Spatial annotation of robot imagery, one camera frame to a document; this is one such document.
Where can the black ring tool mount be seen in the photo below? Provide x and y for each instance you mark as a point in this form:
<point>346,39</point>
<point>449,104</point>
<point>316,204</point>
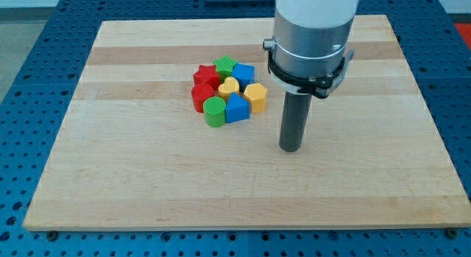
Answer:
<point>320,87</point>

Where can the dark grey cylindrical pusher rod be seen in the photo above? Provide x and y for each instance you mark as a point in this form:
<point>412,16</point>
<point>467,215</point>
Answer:
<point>295,113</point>

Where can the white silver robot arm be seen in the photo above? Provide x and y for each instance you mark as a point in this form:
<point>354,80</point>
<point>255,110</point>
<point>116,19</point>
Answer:
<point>307,57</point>

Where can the yellow hexagon block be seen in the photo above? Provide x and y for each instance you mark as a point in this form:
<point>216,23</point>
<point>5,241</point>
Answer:
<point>256,95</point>

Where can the blue triangle block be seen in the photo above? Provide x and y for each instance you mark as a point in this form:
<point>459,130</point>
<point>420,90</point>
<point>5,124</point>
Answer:
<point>237,109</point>

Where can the blue cube block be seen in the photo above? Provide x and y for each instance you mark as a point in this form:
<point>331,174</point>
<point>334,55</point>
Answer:
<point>245,74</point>

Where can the yellow heart block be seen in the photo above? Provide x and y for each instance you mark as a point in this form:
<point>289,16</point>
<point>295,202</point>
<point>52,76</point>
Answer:
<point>228,87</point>

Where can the green cylinder block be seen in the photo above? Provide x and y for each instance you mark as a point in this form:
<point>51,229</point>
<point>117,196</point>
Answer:
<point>214,111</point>

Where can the green star block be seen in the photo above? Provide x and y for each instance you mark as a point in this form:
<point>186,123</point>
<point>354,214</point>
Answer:
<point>224,66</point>

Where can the red star block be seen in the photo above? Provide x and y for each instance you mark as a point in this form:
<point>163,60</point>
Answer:
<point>207,75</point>

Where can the red cylinder block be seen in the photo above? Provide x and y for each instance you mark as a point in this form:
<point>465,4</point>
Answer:
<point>199,94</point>

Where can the light wooden board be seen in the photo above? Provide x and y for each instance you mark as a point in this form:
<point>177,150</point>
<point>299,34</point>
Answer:
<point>132,154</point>

